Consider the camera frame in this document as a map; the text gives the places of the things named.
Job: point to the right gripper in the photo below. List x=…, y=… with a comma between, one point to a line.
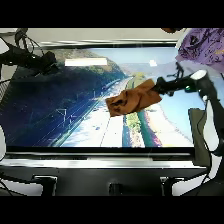
x=160, y=86

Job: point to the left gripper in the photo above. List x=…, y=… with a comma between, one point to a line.
x=49, y=63

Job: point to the brown T-shirt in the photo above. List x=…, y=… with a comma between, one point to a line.
x=133, y=98

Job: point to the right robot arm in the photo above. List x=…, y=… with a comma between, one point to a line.
x=200, y=75

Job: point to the dark green garment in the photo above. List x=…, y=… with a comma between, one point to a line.
x=199, y=136

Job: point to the silver frame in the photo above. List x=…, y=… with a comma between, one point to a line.
x=100, y=162

